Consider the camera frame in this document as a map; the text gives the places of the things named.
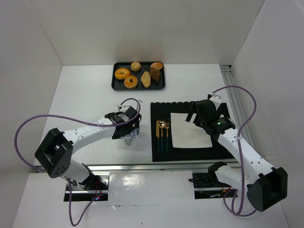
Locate long yellow bread roll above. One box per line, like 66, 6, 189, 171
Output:
141, 71, 151, 88

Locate grey metal tongs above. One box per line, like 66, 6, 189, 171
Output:
125, 138, 132, 146

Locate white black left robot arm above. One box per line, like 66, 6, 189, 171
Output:
35, 106, 141, 190

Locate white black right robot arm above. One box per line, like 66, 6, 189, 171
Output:
186, 94, 288, 212

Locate white square plate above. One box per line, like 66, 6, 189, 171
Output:
171, 113, 212, 149

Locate black scalloped placemat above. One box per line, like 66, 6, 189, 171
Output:
150, 101, 233, 162

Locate orange white-centred donut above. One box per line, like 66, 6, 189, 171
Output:
124, 75, 138, 89

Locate brown chocolate croissant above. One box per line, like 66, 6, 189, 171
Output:
150, 67, 161, 83

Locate orange glazed donut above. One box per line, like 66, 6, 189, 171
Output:
114, 68, 130, 80

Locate orange sesame burger bun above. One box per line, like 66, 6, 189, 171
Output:
150, 62, 163, 70

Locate small round tan bun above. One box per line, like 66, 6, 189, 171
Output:
130, 62, 141, 72

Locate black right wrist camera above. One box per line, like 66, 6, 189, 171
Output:
210, 116, 236, 134

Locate gold fork green handle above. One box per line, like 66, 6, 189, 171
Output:
165, 119, 170, 152

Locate gold spoon green handle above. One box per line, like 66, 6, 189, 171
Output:
159, 120, 165, 151

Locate aluminium rail right side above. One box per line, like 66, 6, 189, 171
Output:
220, 65, 254, 147

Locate gold knife green handle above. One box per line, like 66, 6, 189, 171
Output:
156, 120, 160, 152

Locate aluminium rail front edge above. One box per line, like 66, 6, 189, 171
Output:
88, 163, 214, 172

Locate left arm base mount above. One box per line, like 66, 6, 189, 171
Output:
64, 172, 110, 202

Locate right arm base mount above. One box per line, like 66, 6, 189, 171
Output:
188, 171, 234, 200

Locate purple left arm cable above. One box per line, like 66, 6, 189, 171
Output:
14, 97, 142, 227

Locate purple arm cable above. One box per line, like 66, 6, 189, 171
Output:
14, 97, 142, 227
210, 85, 258, 217

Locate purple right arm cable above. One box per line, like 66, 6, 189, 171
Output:
210, 85, 258, 217

